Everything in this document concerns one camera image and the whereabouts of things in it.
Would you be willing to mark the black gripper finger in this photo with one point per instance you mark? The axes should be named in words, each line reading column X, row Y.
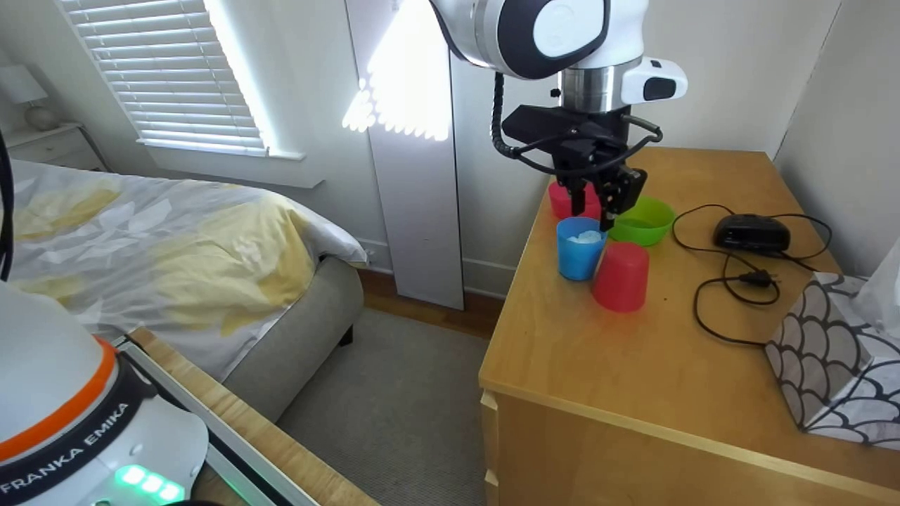
column 575, row 197
column 622, row 195

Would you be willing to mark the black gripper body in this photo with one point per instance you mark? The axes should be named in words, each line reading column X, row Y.
column 591, row 156

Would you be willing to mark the blue plastic cup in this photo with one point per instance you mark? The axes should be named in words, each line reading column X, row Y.
column 577, row 263

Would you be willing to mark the green plastic bowl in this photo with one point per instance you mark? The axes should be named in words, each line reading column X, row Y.
column 647, row 229

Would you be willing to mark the red plastic cup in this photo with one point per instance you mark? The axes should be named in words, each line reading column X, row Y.
column 620, row 279

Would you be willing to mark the white baseboard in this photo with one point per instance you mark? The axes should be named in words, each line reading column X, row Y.
column 488, row 277

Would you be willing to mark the black charger device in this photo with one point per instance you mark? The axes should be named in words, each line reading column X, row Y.
column 748, row 233

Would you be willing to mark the tall white leaning board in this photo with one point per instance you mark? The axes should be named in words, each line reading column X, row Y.
column 418, row 205

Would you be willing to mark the light wooden dresser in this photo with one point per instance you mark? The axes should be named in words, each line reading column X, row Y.
column 609, row 375

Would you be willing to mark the scale-patterned tissue box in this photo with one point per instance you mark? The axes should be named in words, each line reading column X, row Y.
column 833, row 367

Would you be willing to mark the grey bed base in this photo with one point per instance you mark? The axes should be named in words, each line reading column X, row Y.
column 300, row 337

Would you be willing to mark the white window blinds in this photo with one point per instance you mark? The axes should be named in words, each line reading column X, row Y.
column 158, row 74

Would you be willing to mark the white nightstand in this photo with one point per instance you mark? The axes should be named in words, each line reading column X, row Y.
column 51, row 146

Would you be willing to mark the white window frame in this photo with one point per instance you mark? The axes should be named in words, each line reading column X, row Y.
column 234, row 166

